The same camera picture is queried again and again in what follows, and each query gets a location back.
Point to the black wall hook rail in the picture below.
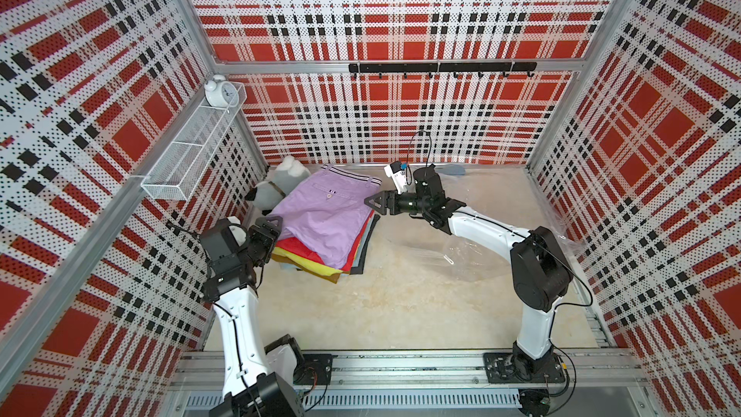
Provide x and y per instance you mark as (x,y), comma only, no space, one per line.
(443,67)

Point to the yellow garment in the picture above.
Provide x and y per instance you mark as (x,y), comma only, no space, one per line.
(317,269)

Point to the white wire mesh shelf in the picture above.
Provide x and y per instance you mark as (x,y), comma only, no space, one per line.
(183,163)

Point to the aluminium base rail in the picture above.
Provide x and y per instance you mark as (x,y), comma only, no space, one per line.
(579,382)

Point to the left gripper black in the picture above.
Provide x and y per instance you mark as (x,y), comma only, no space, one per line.
(262,223)

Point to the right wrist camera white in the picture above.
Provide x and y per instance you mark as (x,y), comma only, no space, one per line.
(399,173)

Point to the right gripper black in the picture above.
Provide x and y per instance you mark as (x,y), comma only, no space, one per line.
(384,203)

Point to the purple garment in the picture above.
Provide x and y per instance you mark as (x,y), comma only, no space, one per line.
(328,208)

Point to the clear plastic vacuum bag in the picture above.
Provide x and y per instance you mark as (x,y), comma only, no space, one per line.
(505,195)

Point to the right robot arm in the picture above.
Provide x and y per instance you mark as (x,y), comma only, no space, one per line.
(541,274)

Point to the grey white plush toy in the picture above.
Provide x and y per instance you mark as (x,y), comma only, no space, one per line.
(278,185)

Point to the blue glasses case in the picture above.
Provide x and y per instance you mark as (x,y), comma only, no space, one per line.
(454,170)

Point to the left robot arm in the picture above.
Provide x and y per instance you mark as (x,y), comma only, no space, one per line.
(258,379)

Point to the white alarm clock on shelf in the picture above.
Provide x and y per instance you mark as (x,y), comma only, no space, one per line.
(220,92)

